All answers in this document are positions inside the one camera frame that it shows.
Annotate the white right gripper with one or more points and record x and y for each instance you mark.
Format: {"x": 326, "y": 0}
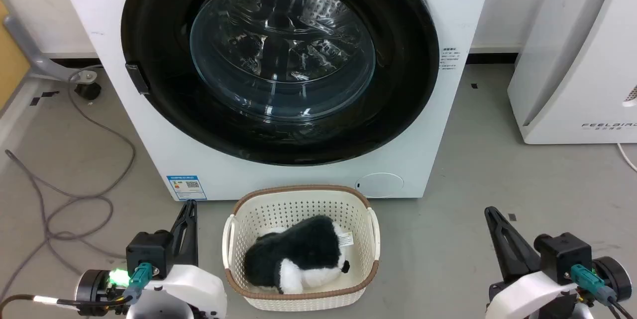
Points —
{"x": 527, "y": 291}

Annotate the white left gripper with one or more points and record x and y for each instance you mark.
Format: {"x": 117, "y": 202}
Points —
{"x": 189, "y": 291}

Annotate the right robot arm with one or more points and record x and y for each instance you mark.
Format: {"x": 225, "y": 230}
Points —
{"x": 614, "y": 276}

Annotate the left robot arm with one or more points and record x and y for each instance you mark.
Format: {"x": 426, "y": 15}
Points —
{"x": 94, "y": 286}

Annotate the white front-load washing machine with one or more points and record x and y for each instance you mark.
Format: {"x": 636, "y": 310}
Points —
{"x": 144, "y": 159}

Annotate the black round washer door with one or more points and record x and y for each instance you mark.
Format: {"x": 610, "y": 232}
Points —
{"x": 159, "y": 35}

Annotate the blue energy label sticker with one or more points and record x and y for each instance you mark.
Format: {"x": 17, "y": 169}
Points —
{"x": 186, "y": 187}

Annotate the black and white plush toy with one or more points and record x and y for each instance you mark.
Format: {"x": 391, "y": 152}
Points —
{"x": 298, "y": 249}

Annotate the cream plastic laundry basket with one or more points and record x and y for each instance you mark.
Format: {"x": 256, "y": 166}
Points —
{"x": 298, "y": 200}

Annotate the round white filter cover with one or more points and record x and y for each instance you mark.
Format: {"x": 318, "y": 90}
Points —
{"x": 380, "y": 185}

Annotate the white plush toy tag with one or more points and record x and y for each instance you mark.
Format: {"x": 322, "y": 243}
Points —
{"x": 347, "y": 239}

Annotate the black round desk foot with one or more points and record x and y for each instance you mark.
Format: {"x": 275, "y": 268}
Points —
{"x": 88, "y": 91}

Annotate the black floor tape strip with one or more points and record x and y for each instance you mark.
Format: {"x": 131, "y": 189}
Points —
{"x": 44, "y": 98}

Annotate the white air purifier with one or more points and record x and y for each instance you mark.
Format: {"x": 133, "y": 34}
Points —
{"x": 572, "y": 60}

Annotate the small warning text sticker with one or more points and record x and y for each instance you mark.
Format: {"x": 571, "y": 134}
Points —
{"x": 450, "y": 59}

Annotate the grey metal desk leg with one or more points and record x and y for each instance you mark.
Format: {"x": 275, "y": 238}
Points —
{"x": 35, "y": 57}

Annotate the yellow wooden panel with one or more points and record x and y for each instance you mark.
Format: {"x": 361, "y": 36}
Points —
{"x": 10, "y": 55}

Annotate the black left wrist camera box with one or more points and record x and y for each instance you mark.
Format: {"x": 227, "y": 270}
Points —
{"x": 148, "y": 254}

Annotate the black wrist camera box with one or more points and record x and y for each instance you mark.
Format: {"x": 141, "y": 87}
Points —
{"x": 148, "y": 254}
{"x": 565, "y": 254}

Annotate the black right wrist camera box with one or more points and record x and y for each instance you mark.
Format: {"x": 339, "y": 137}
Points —
{"x": 565, "y": 254}

